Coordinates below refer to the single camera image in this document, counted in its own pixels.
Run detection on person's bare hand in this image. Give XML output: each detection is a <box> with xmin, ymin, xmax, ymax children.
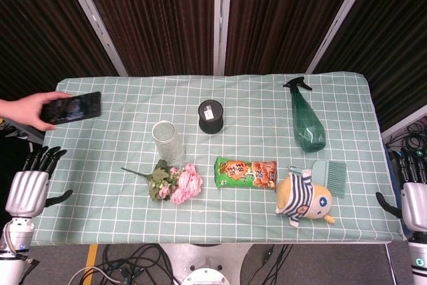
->
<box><xmin>0</xmin><ymin>91</ymin><xmax>73</xmax><ymax>131</ymax></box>

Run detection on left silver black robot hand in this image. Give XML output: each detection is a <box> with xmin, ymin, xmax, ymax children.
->
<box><xmin>5</xmin><ymin>146</ymin><xmax>73</xmax><ymax>218</ymax></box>

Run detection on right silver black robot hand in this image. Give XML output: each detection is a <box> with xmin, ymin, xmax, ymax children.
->
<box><xmin>376</xmin><ymin>147</ymin><xmax>427</xmax><ymax>232</ymax></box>

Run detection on black smartphone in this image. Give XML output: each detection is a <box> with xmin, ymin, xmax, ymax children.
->
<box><xmin>39</xmin><ymin>91</ymin><xmax>102</xmax><ymax>126</ymax></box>

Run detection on pink artificial flower bouquet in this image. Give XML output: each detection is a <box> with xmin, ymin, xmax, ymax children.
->
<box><xmin>120</xmin><ymin>159</ymin><xmax>203</xmax><ymax>205</ymax></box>

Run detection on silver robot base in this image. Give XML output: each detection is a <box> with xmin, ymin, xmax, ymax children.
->
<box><xmin>159</xmin><ymin>243</ymin><xmax>254</xmax><ymax>285</ymax></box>

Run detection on clear glass cup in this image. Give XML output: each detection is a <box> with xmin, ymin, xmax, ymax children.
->
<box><xmin>151</xmin><ymin>120</ymin><xmax>186</xmax><ymax>168</ymax></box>

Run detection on green dust brush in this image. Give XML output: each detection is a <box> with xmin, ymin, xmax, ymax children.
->
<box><xmin>310</xmin><ymin>160</ymin><xmax>348</xmax><ymax>199</ymax></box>

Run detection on yellow plush toy striped shirt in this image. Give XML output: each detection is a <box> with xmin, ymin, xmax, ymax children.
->
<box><xmin>275</xmin><ymin>170</ymin><xmax>336</xmax><ymax>228</ymax></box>

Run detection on green plastic spray bottle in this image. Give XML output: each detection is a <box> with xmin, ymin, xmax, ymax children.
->
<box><xmin>282</xmin><ymin>77</ymin><xmax>327</xmax><ymax>154</ymax></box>

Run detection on green orange snack bag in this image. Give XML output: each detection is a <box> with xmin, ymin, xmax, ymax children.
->
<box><xmin>214</xmin><ymin>156</ymin><xmax>278</xmax><ymax>193</ymax></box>

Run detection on black mesh pen holder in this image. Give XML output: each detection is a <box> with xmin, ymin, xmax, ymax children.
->
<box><xmin>197</xmin><ymin>99</ymin><xmax>225</xmax><ymax>135</ymax></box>

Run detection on green white checked tablecloth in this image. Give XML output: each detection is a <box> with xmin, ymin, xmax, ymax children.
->
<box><xmin>31</xmin><ymin>71</ymin><xmax>406</xmax><ymax>245</ymax></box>

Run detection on black cable bundle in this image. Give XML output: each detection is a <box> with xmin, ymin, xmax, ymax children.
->
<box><xmin>245</xmin><ymin>244</ymin><xmax>296</xmax><ymax>285</ymax></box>
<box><xmin>386</xmin><ymin>121</ymin><xmax>427</xmax><ymax>153</ymax></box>
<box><xmin>69</xmin><ymin>244</ymin><xmax>176</xmax><ymax>285</ymax></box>

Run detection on white metal table frame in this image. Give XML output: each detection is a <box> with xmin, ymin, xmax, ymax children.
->
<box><xmin>385</xmin><ymin>243</ymin><xmax>399</xmax><ymax>285</ymax></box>

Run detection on grey partition frame post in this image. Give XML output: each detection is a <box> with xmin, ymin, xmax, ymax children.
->
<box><xmin>305</xmin><ymin>0</ymin><xmax>378</xmax><ymax>74</ymax></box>
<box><xmin>59</xmin><ymin>0</ymin><xmax>129</xmax><ymax>77</ymax></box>
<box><xmin>382</xmin><ymin>104</ymin><xmax>427</xmax><ymax>141</ymax></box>
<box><xmin>213</xmin><ymin>0</ymin><xmax>234</xmax><ymax>75</ymax></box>

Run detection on white cable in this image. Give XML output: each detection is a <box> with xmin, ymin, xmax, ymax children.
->
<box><xmin>68</xmin><ymin>266</ymin><xmax>125</xmax><ymax>284</ymax></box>

